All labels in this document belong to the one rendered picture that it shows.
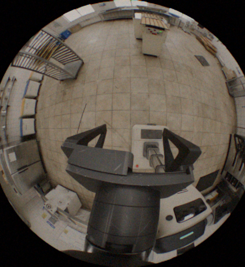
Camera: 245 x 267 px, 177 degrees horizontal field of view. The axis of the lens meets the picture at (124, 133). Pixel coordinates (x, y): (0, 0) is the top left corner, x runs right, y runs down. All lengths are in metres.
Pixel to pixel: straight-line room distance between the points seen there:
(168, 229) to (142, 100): 1.49
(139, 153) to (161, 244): 1.15
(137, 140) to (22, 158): 3.04
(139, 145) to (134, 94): 0.82
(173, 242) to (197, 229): 0.11
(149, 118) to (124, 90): 0.61
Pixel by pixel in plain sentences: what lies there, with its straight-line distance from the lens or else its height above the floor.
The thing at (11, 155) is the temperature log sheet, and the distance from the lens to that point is 2.93.
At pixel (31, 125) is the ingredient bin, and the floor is 0.26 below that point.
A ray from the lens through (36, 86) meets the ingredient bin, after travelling 3.61.
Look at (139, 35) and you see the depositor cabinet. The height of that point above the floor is 0.19.
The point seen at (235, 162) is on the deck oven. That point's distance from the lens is 3.33.
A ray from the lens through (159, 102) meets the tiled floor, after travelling 1.52.
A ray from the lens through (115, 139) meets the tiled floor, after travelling 1.49.
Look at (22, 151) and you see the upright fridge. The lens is 2.98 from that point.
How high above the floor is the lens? 1.42
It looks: 80 degrees down
